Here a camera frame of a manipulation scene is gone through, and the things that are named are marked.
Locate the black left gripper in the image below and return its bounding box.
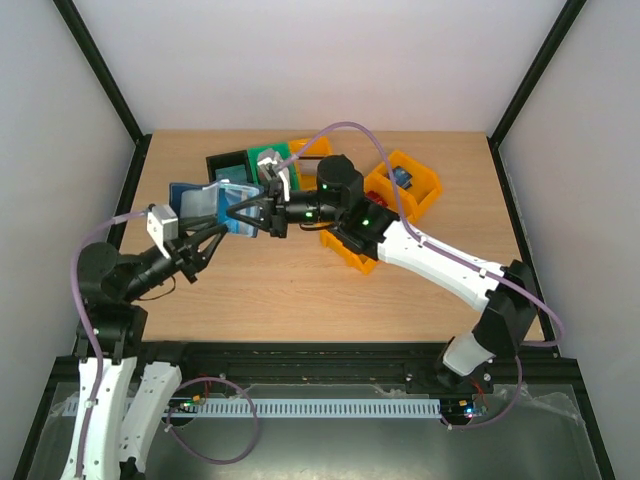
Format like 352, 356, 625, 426
124, 216, 232, 301

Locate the blue card holder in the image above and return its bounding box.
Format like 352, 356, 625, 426
169, 180, 264, 238

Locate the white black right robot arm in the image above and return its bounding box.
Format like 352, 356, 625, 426
225, 155, 538, 392

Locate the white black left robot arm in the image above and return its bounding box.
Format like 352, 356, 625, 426
61, 212, 228, 479

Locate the teal card stack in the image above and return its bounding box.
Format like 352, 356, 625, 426
215, 165, 249, 183

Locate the red VIP card stack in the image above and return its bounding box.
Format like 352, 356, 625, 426
366, 190, 388, 208

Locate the yellow bin with red cards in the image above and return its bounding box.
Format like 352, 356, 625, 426
320, 230, 378, 275

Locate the blue VIP card stack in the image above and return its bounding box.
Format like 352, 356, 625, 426
391, 166, 413, 190

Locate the black bin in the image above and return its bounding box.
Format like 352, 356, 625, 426
205, 150, 254, 183

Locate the green bin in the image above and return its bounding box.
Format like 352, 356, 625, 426
247, 143, 301, 191

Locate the yellow rear bin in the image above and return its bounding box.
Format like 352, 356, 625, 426
288, 136, 333, 190

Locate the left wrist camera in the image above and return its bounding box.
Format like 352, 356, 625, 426
146, 205, 179, 259

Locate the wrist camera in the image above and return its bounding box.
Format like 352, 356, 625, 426
256, 148, 291, 201
146, 205, 179, 259

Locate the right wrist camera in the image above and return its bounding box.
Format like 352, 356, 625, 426
256, 148, 291, 201

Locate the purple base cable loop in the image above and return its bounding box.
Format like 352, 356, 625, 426
164, 375, 259, 465

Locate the white slotted cable duct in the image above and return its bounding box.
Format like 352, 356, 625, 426
172, 398, 442, 419

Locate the black left rear frame post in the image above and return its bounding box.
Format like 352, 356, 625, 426
52, 0, 151, 146

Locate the black frame post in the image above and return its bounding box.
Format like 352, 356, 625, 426
52, 0, 151, 146
488, 0, 589, 146

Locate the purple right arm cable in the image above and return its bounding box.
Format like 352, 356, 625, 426
279, 121, 566, 349

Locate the black front frame rail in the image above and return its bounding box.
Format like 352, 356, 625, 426
47, 340, 584, 396

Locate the black right rear frame post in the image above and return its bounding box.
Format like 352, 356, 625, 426
488, 0, 589, 146

